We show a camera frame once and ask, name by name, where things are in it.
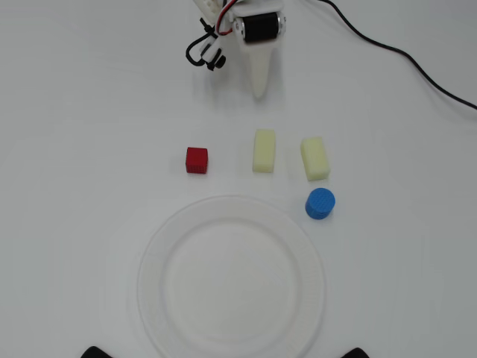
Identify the pale yellow foam block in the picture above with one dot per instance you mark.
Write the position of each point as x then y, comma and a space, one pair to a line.
316, 158
264, 151

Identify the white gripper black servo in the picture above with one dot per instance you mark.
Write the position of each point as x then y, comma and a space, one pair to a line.
259, 29

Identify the blue cylinder block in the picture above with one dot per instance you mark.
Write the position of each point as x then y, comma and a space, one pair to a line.
319, 204

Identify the white round plate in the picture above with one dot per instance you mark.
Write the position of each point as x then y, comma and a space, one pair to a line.
231, 279

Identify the black stand foot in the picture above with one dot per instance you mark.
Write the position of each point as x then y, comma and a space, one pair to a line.
357, 353
95, 353

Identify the red cube block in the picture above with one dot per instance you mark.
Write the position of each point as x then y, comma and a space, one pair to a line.
196, 160

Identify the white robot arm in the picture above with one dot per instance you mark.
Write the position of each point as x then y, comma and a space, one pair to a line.
208, 6

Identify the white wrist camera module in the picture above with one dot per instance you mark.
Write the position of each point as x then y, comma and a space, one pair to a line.
212, 48

